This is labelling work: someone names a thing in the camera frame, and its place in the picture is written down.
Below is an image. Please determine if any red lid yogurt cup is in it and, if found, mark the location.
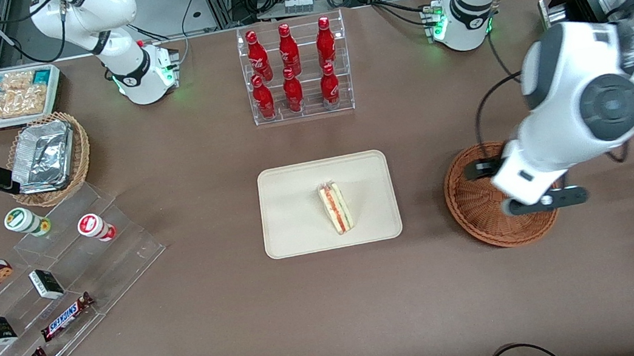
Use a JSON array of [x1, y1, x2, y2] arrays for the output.
[[76, 210, 118, 245]]

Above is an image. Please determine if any white power strip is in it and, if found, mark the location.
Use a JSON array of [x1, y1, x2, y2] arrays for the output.
[[281, 0, 315, 16]]

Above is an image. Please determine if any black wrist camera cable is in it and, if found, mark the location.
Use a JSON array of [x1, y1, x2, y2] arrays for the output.
[[467, 71, 535, 165]]

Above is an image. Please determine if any clear acrylic bottle rack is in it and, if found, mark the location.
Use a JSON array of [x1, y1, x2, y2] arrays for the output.
[[234, 9, 357, 128]]

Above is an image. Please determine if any green lid sunflower cup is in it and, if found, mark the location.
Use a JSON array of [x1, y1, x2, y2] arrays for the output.
[[2, 204, 53, 241]]

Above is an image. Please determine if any clear acrylic stepped shelf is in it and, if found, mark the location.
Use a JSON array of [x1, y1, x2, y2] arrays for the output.
[[0, 174, 180, 356]]

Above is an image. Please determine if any silver foil wrapped package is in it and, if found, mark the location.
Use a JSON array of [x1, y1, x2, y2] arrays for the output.
[[5, 117, 81, 196]]

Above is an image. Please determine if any clear cracker bag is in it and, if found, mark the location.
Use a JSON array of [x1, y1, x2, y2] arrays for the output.
[[22, 82, 53, 116], [0, 70, 36, 93], [0, 87, 30, 119]]

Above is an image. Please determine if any cream plastic serving tray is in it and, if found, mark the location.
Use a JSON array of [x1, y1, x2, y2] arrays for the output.
[[254, 147, 405, 261]]

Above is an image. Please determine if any brown wicker basket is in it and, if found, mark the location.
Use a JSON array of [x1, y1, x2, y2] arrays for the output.
[[439, 134, 566, 256]]

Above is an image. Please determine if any red cola bottle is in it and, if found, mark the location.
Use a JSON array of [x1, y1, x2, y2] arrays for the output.
[[313, 15, 339, 71], [244, 28, 274, 84], [250, 73, 278, 122], [318, 62, 343, 110], [275, 22, 303, 79], [280, 66, 307, 115]]

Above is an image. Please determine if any light wicker basket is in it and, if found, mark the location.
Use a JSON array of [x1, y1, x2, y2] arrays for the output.
[[0, 108, 98, 212]]

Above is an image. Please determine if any triangular sandwich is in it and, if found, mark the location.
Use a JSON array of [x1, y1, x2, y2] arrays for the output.
[[316, 179, 355, 238]]

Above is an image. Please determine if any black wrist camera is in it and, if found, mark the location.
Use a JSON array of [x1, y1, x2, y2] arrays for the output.
[[462, 158, 505, 182]]

